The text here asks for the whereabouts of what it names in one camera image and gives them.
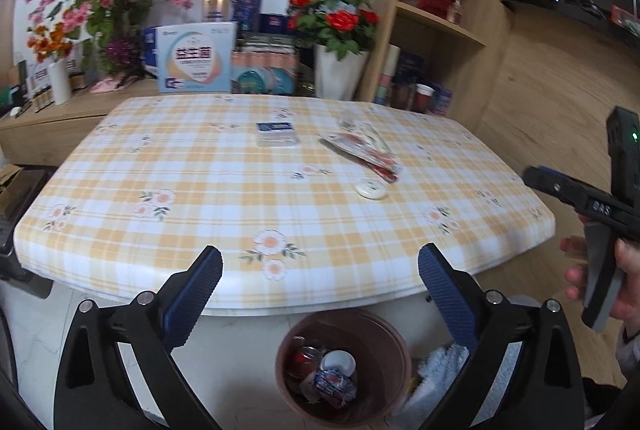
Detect blue purple small box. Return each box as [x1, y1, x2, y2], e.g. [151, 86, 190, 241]
[432, 82, 454, 116]

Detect blue white small packet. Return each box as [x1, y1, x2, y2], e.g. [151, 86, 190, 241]
[255, 121, 301, 148]

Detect person's right hand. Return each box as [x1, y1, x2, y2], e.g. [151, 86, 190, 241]
[559, 236, 640, 323]

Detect brown round trash bin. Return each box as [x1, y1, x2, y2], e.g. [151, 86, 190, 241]
[275, 310, 413, 430]

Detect purple flower bunch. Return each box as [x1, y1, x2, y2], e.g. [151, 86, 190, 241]
[102, 35, 147, 78]

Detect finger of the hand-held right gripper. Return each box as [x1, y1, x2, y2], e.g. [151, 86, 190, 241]
[523, 166, 589, 211]

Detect red clear plastic wrapper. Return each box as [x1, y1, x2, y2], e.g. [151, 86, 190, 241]
[319, 117, 403, 185]

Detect crushed red can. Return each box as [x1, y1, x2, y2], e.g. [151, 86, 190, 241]
[287, 345, 326, 382]

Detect dark blue patterned box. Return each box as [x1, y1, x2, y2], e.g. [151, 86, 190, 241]
[230, 0, 264, 33]

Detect brown cup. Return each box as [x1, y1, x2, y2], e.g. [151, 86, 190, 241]
[391, 82, 417, 110]

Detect silver white box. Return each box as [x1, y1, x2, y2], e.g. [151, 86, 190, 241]
[202, 0, 232, 25]

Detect white box with blue print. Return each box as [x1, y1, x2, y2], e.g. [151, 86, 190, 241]
[156, 22, 237, 95]

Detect white plastic bag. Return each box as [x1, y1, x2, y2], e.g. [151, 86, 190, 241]
[407, 345, 469, 411]

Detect black cabinet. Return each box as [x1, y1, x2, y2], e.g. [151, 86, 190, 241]
[502, 0, 640, 42]

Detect red rose plant white pot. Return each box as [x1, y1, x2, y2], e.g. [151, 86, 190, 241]
[287, 0, 379, 101]

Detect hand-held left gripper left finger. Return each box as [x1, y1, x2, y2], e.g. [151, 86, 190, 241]
[54, 246, 223, 430]

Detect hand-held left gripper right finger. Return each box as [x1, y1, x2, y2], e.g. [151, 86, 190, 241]
[417, 243, 583, 430]

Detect wooden sideboard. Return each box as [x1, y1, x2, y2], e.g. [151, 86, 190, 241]
[0, 77, 162, 167]

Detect row of small brown bottles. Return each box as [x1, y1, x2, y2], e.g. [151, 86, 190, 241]
[31, 84, 55, 112]

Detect red cup white rim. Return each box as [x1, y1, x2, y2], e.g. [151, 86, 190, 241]
[415, 84, 435, 112]

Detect dark blue printed card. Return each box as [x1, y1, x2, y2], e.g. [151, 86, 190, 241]
[398, 52, 426, 85]

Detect crushed blue can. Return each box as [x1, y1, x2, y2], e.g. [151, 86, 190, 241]
[312, 370, 359, 409]

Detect orange flowers in white vase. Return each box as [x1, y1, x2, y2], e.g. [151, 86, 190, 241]
[27, 22, 82, 106]

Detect yellow checkered floral tablecloth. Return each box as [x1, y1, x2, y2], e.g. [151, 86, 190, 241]
[14, 92, 557, 316]

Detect white round lid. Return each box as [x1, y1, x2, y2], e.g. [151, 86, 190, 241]
[354, 179, 388, 200]

